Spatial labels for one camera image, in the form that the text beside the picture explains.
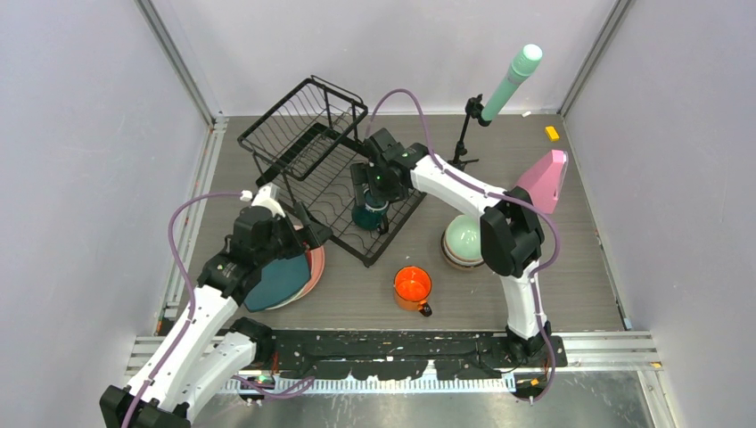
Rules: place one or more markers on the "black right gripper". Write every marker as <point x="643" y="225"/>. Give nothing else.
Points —
<point x="362" y="174"/>

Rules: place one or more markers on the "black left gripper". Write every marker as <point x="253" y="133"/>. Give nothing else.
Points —
<point x="314" y="233"/>

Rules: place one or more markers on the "dark green mug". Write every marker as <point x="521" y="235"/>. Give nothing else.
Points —
<point x="371" y="215"/>

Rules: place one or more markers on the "orange mug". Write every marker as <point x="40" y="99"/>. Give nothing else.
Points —
<point x="412" y="287"/>

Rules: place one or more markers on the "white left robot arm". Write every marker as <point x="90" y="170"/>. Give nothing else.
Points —
<point x="182" y="375"/>

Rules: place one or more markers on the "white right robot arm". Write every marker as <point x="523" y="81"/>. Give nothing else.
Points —
<point x="511" y="233"/>

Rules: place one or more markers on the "pink round plate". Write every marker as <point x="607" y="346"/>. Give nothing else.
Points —
<point x="316" y="263"/>

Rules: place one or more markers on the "teal square plate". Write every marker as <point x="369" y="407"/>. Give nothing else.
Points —
<point x="280" y="280"/>

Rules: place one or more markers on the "light green bowl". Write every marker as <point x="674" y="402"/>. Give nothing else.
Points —
<point x="463" y="238"/>

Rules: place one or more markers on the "black mini tripod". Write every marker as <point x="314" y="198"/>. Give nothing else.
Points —
<point x="473" y="110"/>

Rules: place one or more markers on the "brown striped bowl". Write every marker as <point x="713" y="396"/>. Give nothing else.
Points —
<point x="453" y="261"/>

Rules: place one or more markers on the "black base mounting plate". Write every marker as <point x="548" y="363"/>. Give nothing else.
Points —
<point x="393" y="355"/>

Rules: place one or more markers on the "pink wedge object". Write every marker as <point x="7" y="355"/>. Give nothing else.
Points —
<point x="544" y="180"/>

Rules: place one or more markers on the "yellow small block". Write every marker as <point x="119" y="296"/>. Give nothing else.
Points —
<point x="552" y="133"/>

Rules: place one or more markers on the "mint green microphone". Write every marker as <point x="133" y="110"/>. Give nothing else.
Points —
<point x="521" y="67"/>

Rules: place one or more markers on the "black wire dish rack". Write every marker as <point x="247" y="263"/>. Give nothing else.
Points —
<point x="305" y="144"/>

